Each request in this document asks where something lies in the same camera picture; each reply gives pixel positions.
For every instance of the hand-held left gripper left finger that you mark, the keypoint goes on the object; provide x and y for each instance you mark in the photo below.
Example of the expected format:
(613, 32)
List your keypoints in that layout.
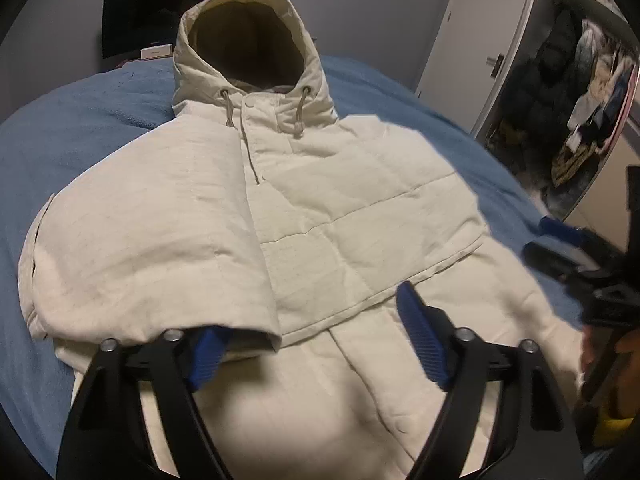
(207, 357)

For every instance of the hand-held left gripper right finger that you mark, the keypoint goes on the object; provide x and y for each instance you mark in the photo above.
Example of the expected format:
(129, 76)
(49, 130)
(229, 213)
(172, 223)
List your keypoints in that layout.
(420, 340)

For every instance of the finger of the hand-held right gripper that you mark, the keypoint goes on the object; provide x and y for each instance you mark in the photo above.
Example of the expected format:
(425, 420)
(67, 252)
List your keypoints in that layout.
(547, 259)
(562, 230)

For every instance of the cream hooded puffer jacket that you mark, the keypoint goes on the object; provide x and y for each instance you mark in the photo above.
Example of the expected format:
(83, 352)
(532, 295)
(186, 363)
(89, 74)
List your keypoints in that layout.
(325, 200)

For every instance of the row of hanging clothes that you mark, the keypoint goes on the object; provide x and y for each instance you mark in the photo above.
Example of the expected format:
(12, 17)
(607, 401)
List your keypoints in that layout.
(595, 95)

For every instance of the person's right hand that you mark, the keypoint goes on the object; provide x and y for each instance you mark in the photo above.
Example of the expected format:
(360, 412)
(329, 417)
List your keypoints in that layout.
(622, 360)

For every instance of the open white wardrobe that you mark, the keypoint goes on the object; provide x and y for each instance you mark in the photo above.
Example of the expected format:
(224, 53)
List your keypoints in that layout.
(535, 175)

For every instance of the black hanging puffer coat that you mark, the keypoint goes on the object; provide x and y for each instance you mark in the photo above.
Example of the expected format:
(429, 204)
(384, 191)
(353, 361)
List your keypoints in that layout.
(545, 75)

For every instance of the white door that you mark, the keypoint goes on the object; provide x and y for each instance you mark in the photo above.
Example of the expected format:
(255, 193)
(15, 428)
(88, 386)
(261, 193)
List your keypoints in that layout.
(465, 35)

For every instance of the blue bed blanket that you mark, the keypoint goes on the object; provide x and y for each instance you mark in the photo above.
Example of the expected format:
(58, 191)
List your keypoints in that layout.
(75, 125)

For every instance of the small white box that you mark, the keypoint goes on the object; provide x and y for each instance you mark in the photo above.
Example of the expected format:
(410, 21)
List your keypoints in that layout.
(156, 52)

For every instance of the black wall television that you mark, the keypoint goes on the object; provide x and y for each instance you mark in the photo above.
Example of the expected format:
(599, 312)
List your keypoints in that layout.
(140, 10)

